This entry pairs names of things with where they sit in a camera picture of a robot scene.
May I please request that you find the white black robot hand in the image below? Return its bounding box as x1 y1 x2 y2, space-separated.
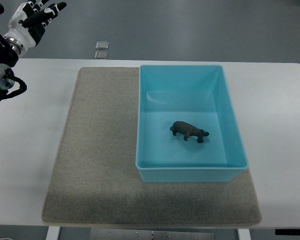
3 0 67 58

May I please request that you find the brown hippo toy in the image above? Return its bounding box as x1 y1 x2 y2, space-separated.
169 121 210 144

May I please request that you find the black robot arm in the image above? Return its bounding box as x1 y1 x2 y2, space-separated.
0 34 27 102

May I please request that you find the blue plastic box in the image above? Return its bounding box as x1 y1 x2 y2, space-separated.
135 65 249 183

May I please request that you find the upper floor socket plate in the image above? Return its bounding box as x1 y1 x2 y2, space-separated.
95 41 109 50

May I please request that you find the floor socket plate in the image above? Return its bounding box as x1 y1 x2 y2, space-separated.
94 50 109 60
95 41 109 50

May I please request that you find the lower floor socket plate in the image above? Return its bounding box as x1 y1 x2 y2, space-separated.
94 50 109 60

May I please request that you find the grey felt mat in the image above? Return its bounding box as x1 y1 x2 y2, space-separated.
42 67 262 228

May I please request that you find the left white table leg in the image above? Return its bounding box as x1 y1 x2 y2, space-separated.
45 226 61 240

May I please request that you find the white table leg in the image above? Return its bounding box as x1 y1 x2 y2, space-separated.
45 226 61 240
237 228 251 240

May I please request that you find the right white table leg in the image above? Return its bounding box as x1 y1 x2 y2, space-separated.
237 228 251 240

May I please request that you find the black table control panel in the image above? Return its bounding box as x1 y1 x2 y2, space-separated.
275 228 300 236

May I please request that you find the metal table frame plate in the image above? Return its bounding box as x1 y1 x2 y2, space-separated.
89 228 216 240

